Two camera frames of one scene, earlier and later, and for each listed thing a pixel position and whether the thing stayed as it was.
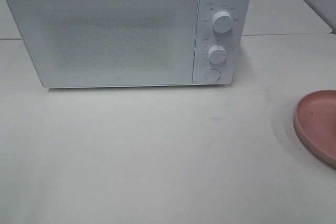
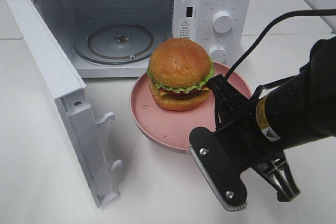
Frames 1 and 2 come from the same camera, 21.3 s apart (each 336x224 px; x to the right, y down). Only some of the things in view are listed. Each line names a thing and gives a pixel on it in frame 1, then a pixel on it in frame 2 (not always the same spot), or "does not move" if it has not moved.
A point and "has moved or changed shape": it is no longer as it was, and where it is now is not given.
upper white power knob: (222, 22) does not move
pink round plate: (315, 120) has moved or changed shape
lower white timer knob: (217, 54) does not move
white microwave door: (107, 35) -> (83, 125)
